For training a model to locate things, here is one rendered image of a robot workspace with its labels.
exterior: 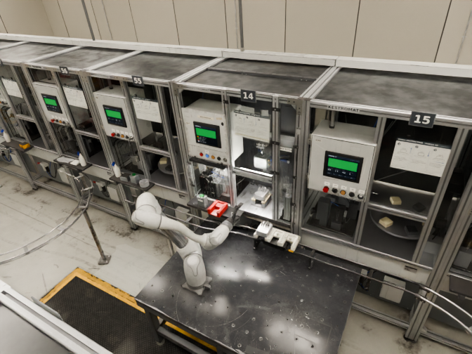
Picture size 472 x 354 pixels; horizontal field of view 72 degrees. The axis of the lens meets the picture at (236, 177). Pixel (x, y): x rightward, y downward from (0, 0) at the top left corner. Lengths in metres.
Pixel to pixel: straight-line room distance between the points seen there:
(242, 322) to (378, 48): 4.52
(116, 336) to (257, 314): 1.48
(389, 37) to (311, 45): 1.18
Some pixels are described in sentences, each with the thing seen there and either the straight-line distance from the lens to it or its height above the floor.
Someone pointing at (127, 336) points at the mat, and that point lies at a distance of 3.47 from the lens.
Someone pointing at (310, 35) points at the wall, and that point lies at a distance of 5.95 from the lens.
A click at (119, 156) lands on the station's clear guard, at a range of 3.76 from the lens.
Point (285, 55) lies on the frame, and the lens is 3.06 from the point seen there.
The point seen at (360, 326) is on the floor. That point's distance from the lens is 3.43.
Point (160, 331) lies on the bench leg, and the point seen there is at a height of 0.25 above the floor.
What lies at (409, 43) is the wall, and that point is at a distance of 5.70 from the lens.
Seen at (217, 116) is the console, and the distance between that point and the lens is 2.59.
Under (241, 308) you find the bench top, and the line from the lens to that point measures 2.60.
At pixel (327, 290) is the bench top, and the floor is 0.68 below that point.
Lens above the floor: 2.84
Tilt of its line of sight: 34 degrees down
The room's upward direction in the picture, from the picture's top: 4 degrees counter-clockwise
